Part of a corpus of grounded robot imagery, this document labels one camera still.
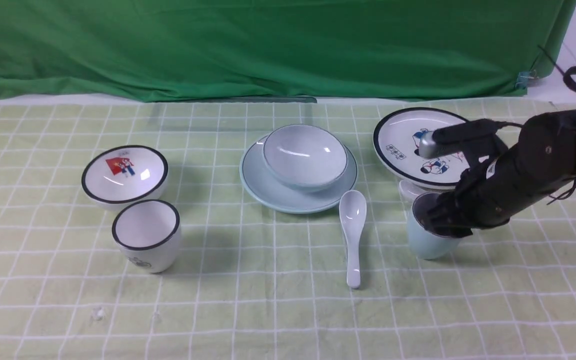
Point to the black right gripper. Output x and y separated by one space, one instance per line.
498 190

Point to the light blue cup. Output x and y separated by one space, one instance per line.
424 244

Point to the light blue spoon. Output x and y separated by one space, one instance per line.
352 210

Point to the light blue bowl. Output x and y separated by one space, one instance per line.
304 157

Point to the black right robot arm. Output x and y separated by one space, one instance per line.
547 145

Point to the white printed spoon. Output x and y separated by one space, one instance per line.
409 191

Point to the white plate with cartoon print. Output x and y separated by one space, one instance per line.
396 139

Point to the metal binder clip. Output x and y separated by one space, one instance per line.
525 79

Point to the light blue plate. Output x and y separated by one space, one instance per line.
264 188

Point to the green checkered tablecloth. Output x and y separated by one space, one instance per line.
251 283

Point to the white cup with black rim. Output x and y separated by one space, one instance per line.
149 234

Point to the white bowl with black rim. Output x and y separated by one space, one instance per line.
122 176

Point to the green backdrop cloth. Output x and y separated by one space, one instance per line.
170 50

